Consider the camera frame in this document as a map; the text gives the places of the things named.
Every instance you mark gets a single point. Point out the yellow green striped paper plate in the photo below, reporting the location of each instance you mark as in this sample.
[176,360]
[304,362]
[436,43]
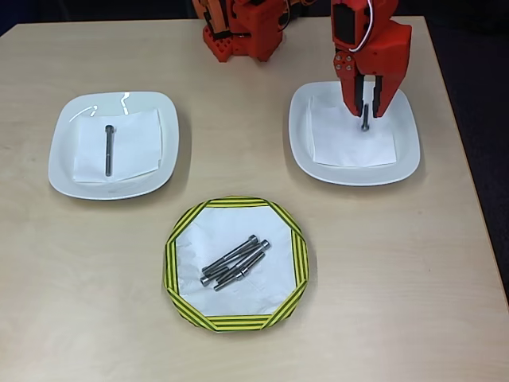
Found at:
[300,258]

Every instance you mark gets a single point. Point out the white square ceramic plate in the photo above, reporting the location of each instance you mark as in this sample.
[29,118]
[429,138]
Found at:
[405,131]
[63,159]

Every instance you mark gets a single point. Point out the red printed robot arm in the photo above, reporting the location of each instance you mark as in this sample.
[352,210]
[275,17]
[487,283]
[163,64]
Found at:
[254,32]

